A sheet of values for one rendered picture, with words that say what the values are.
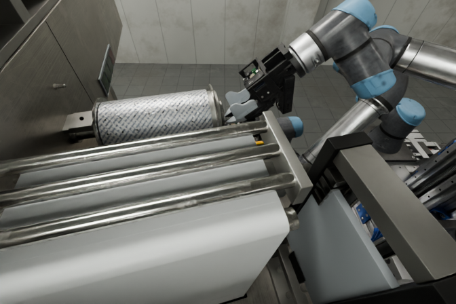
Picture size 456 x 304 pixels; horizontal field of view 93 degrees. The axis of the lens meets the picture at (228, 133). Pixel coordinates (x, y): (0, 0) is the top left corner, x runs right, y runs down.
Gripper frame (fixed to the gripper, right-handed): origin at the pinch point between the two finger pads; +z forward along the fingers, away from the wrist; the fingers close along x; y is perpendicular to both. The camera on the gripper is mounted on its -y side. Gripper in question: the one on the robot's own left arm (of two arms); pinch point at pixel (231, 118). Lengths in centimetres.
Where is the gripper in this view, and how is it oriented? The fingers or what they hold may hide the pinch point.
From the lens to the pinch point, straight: 55.0
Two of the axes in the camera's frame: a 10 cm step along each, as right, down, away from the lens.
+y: -6.0, -4.1, -6.9
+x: 2.4, 7.3, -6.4
